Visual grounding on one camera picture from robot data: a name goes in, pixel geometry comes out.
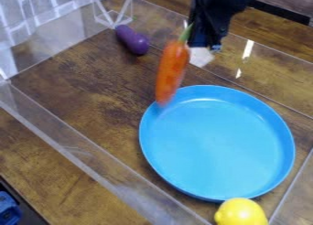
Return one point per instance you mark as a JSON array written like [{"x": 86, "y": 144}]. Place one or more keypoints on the clear acrylic enclosure wall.
[{"x": 74, "y": 91}]

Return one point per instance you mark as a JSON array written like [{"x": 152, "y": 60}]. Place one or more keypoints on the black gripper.
[{"x": 218, "y": 11}]

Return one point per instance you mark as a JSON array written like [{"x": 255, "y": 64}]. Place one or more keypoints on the blue object at corner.
[{"x": 9, "y": 210}]

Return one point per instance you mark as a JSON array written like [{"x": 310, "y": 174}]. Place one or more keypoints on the purple toy eggplant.
[{"x": 135, "y": 41}]

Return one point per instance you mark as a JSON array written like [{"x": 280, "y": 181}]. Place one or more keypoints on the blue round tray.
[{"x": 217, "y": 143}]

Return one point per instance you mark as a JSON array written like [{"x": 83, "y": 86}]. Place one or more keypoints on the yellow toy lemon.
[{"x": 239, "y": 211}]

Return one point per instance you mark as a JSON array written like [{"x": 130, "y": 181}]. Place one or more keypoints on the orange toy carrot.
[{"x": 171, "y": 67}]

